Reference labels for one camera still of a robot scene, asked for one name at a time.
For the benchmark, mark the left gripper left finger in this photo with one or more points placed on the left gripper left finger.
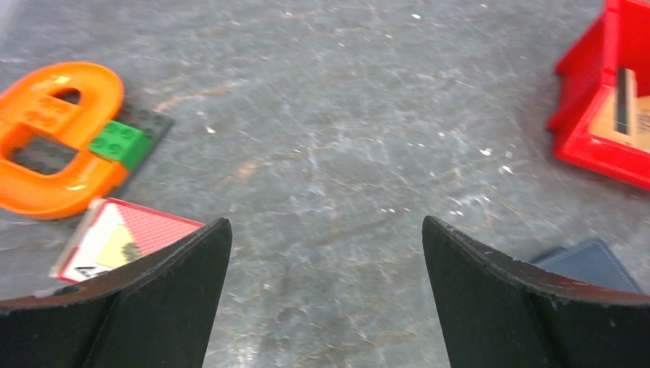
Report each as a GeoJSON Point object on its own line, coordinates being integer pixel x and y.
{"type": "Point", "coordinates": [157, 311]}

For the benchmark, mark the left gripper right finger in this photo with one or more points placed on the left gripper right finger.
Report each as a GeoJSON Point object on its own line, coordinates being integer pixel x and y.
{"type": "Point", "coordinates": [498, 311]}

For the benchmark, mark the navy blue card holder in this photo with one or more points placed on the navy blue card holder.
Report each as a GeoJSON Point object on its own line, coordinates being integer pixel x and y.
{"type": "Point", "coordinates": [590, 261]}

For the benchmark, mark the green toy block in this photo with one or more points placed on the green toy block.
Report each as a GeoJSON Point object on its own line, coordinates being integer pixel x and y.
{"type": "Point", "coordinates": [118, 142]}

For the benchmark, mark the dark grey toy baseplate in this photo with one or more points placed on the dark grey toy baseplate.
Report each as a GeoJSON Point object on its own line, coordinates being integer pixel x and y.
{"type": "Point", "coordinates": [48, 157]}

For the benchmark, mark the orange plastic letter shape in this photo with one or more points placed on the orange plastic letter shape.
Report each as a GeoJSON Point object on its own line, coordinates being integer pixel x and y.
{"type": "Point", "coordinates": [69, 103]}

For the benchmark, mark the red plastic bin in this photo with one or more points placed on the red plastic bin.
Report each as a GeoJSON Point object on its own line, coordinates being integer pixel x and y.
{"type": "Point", "coordinates": [619, 37]}

